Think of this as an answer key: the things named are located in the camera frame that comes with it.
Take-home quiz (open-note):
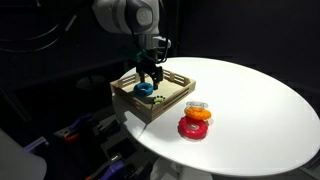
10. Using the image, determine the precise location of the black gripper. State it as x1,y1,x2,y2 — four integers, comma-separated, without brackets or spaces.
134,49,163,90

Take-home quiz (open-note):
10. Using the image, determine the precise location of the blue ring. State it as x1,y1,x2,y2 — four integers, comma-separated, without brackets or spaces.
133,82,155,97

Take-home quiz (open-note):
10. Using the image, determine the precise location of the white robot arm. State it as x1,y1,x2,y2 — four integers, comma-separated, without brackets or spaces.
92,0,171,90

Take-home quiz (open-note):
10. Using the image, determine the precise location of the wooden tray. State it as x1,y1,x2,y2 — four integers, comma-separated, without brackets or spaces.
110,70,196,121

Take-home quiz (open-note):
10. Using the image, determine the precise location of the purple orange clamp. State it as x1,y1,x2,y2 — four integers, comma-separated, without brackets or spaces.
63,113,93,143

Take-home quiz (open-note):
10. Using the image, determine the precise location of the green black white ring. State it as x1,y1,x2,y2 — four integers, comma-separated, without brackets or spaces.
152,95,166,105

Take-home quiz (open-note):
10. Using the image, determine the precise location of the clear ring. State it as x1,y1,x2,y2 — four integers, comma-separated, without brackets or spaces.
185,100,210,110

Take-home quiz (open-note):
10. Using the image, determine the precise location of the orange ring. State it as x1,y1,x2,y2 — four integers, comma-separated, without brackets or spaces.
184,107,212,121

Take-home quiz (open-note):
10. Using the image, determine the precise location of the red ring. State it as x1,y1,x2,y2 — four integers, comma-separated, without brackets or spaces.
177,115,210,141

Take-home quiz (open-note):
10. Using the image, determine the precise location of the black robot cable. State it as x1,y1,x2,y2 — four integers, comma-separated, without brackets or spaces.
0,13,79,54

